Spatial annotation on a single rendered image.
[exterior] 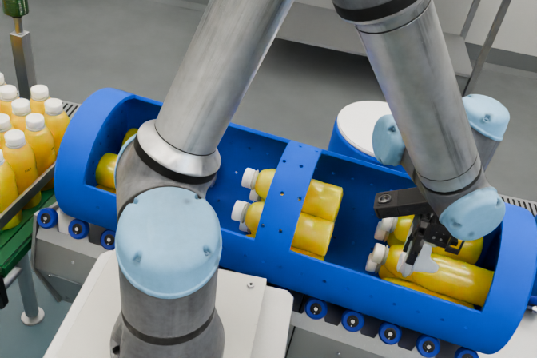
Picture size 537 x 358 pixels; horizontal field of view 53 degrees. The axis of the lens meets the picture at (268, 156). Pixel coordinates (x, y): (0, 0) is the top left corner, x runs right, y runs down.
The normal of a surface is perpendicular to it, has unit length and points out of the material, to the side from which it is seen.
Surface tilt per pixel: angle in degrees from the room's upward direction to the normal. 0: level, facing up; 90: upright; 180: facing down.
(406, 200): 30
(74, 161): 57
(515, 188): 0
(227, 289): 3
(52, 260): 71
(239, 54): 87
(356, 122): 0
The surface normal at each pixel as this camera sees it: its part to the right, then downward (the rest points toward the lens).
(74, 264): -0.22, 0.27
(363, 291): -0.26, 0.52
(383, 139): -0.96, 0.04
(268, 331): 0.14, -0.78
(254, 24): 0.21, 0.58
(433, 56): 0.49, 0.41
